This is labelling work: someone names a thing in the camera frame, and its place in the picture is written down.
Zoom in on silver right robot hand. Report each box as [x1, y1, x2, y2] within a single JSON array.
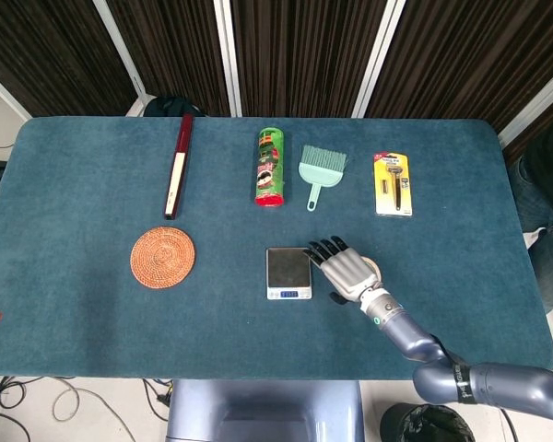
[[302, 235, 384, 306]]

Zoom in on white tape roll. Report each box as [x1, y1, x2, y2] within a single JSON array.
[[361, 256, 382, 283]]

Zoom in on small digital kitchen scale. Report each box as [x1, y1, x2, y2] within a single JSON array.
[[265, 247, 314, 301]]

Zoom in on razor in yellow package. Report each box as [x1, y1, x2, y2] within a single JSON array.
[[372, 153, 415, 217]]

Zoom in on mint green hand brush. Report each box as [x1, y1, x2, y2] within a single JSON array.
[[297, 145, 348, 213]]

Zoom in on green Pringles can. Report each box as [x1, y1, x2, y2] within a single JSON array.
[[253, 127, 287, 209]]

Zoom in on blue-grey robot torso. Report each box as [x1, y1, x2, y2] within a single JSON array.
[[165, 378, 366, 442]]

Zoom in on black trash bin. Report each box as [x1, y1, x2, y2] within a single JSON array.
[[380, 402, 477, 442]]

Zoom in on round woven rattan coaster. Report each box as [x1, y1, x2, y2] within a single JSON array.
[[129, 226, 197, 290]]

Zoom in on long dark red box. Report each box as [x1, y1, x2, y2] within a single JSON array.
[[164, 114, 195, 221]]

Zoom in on person in dark clothes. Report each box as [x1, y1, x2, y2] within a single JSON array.
[[506, 123, 553, 314]]

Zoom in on dark bag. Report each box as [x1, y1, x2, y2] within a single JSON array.
[[143, 95, 204, 118]]

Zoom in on blue table cloth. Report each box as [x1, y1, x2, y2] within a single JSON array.
[[0, 116, 553, 381]]

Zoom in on white partition post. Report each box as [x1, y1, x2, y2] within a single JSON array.
[[352, 0, 406, 119], [91, 0, 145, 96], [0, 64, 31, 120], [497, 68, 553, 148], [213, 0, 241, 117]]

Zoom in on black cable with plug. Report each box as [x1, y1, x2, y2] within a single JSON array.
[[141, 378, 172, 421]]

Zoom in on grey floor cable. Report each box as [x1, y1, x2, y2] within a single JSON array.
[[52, 385, 137, 442]]

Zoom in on black floor cable bundle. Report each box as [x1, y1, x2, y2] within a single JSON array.
[[0, 376, 33, 442]]

